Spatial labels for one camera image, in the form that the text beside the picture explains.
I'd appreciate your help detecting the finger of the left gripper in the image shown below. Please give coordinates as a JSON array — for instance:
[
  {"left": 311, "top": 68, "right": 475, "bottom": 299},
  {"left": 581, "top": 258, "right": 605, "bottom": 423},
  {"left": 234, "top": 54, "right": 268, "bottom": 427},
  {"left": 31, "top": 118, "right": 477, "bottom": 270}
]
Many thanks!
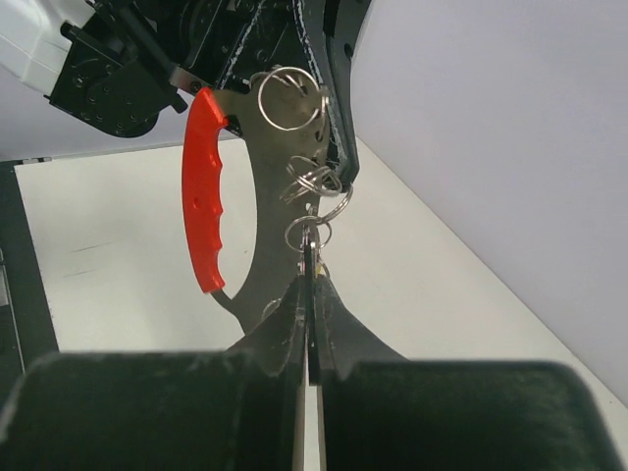
[
  {"left": 176, "top": 1, "right": 309, "bottom": 94},
  {"left": 291, "top": 0, "right": 371, "bottom": 186}
]

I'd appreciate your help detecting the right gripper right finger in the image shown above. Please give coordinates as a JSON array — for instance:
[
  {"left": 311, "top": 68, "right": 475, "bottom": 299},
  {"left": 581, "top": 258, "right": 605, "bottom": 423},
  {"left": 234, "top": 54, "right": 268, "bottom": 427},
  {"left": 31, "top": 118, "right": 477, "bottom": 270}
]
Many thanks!
[{"left": 316, "top": 277, "right": 623, "bottom": 470}]

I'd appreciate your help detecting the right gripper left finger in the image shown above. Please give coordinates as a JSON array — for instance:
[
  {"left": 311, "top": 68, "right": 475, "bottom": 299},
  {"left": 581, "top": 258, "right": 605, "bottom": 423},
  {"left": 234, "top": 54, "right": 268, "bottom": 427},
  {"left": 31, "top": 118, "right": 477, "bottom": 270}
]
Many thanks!
[{"left": 1, "top": 277, "right": 306, "bottom": 470}]

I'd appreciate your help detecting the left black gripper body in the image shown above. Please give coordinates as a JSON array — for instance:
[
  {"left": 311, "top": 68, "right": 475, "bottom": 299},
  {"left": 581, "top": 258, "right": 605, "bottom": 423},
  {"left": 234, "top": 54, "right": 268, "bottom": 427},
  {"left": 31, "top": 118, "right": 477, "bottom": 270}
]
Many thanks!
[{"left": 48, "top": 1, "right": 196, "bottom": 137}]

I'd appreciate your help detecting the red handled key organizer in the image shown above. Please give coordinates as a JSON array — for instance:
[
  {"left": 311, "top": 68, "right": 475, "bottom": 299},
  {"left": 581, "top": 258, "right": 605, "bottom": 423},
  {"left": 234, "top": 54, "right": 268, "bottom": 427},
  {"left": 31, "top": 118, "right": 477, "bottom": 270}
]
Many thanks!
[{"left": 182, "top": 66, "right": 353, "bottom": 334}]

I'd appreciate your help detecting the yellow key tag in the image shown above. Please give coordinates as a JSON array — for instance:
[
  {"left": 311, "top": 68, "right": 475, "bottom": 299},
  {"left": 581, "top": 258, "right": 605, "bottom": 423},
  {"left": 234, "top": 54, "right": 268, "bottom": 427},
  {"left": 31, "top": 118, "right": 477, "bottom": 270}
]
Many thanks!
[{"left": 317, "top": 262, "right": 328, "bottom": 277}]

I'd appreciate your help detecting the black key tag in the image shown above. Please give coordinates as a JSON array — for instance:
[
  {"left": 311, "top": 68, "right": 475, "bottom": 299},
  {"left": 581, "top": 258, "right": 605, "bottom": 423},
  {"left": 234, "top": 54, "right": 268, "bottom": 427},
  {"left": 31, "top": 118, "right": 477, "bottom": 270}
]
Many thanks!
[{"left": 302, "top": 228, "right": 320, "bottom": 386}]

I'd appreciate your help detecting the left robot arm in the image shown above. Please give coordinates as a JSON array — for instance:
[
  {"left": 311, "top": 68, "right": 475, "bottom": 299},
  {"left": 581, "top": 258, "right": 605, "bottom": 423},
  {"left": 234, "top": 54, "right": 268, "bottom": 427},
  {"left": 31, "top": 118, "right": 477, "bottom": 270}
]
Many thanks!
[{"left": 1, "top": 0, "right": 370, "bottom": 185}]

